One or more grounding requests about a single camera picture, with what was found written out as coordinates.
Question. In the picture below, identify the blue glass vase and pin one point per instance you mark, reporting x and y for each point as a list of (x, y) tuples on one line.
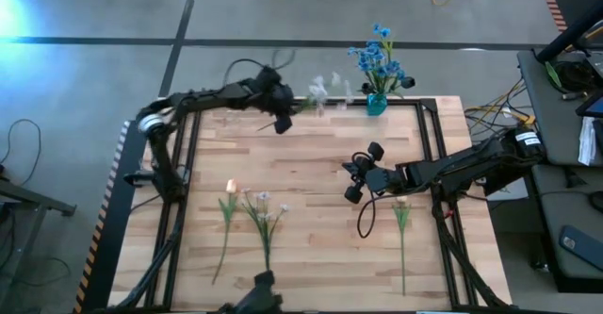
[(377, 105)]

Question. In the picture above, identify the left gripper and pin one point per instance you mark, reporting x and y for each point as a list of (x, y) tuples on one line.
[(264, 98)]

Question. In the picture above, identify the black tablet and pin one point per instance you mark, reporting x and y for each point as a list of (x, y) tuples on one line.
[(594, 106)]

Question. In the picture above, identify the black diagonal frame strut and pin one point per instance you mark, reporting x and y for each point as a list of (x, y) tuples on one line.
[(158, 261), (454, 245)]

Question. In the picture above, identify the white artificial flower bunch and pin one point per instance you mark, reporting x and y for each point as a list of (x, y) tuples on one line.
[(335, 78), (264, 195)]

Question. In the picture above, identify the grey metal stand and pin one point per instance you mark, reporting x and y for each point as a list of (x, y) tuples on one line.
[(42, 204)]

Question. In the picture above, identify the black tulip green stem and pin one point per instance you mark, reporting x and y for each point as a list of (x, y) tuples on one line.
[(365, 88), (408, 82)]

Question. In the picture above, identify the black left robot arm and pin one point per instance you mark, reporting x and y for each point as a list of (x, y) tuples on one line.
[(207, 98)]

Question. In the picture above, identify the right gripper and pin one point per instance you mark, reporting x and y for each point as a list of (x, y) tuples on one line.
[(388, 180)]

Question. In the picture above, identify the white tulip green stem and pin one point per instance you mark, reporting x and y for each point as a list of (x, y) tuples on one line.
[(402, 215)]

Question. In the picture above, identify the white paper sheet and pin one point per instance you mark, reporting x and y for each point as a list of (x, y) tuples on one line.
[(588, 139)]

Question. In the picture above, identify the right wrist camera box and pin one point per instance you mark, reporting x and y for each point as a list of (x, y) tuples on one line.
[(369, 173)]

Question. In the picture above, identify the large blue flower bunch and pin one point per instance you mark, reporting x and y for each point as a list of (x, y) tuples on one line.
[(365, 64)]

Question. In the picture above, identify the clear glass vase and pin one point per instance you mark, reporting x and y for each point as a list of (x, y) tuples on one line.
[(343, 107)]

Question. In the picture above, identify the small blue flower bunch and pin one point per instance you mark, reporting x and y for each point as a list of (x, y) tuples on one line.
[(385, 32)]

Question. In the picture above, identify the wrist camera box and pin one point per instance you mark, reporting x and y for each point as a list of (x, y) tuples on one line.
[(284, 98), (369, 173)]

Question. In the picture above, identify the black table-level camera mount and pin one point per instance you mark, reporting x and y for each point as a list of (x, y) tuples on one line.
[(261, 295)]

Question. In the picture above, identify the black aluminium table frame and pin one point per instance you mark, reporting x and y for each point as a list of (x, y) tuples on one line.
[(400, 101)]

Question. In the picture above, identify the grey side desk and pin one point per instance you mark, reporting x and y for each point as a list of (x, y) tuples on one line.
[(556, 201)]

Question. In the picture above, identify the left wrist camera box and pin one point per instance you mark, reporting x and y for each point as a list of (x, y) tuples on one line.
[(284, 98)]

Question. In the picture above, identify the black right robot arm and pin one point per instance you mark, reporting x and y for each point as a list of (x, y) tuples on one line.
[(471, 163)]

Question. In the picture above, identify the peach tulip green stem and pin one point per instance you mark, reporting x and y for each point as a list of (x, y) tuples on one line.
[(231, 186)]

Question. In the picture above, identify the thick black pole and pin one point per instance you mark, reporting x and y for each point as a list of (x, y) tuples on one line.
[(570, 31)]

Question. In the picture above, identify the blue phone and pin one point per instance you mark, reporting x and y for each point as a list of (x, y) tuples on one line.
[(581, 248)]

